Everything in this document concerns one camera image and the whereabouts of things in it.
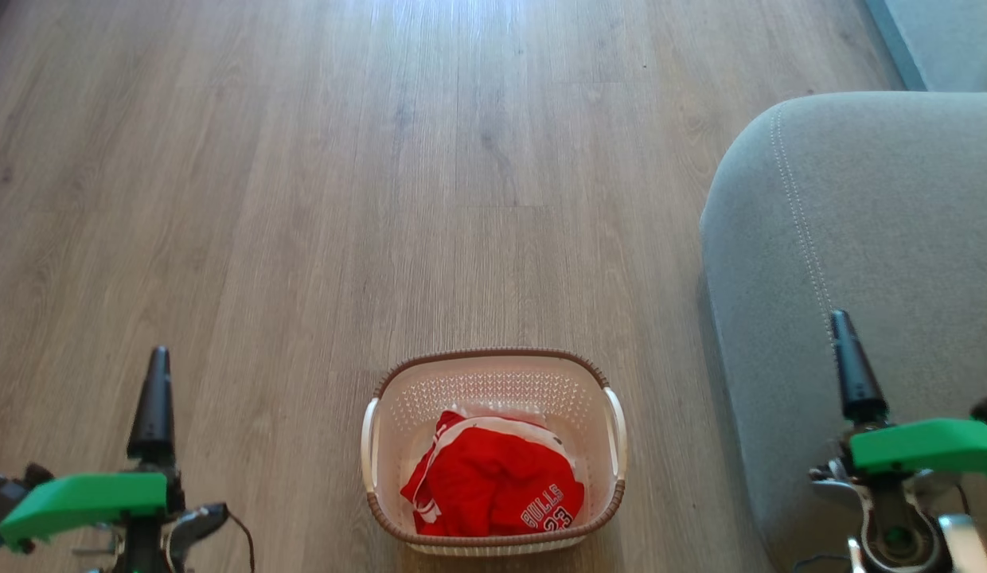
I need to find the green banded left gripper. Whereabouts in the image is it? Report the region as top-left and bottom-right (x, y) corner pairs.
(0, 345), (231, 573)

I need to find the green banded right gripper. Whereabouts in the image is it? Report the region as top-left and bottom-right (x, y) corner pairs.
(810, 310), (987, 573)

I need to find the red shorts striped white trim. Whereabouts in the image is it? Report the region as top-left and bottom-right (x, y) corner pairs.
(400, 407), (578, 536)

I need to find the red Bulls jersey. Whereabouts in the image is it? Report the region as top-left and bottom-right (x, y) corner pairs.
(426, 426), (587, 537)

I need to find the grey fabric sofa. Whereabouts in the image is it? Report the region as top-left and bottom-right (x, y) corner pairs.
(699, 91), (987, 573)

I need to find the white laundry basket brown rim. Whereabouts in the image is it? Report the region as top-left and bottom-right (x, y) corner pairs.
(361, 348), (628, 556)

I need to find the black cable with white label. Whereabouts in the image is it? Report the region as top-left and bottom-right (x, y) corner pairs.
(225, 512), (257, 573)

